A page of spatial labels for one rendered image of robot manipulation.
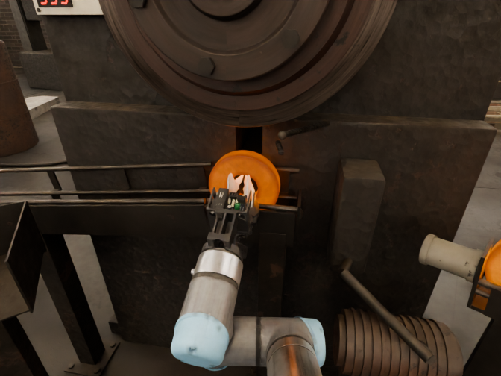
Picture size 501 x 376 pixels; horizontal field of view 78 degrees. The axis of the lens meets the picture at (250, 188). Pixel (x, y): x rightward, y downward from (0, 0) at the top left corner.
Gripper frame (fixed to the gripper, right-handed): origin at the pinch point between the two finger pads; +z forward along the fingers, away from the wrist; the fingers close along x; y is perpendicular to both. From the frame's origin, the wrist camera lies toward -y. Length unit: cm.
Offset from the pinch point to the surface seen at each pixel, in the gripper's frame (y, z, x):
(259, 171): 3.5, 0.1, -3.4
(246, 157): 6.2, 1.0, -0.8
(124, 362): -71, -24, 43
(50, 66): -157, 361, 383
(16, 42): -207, 571, 639
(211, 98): 19.5, 0.7, 4.4
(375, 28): 29.2, 5.7, -20.9
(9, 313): -4.4, -31.9, 36.0
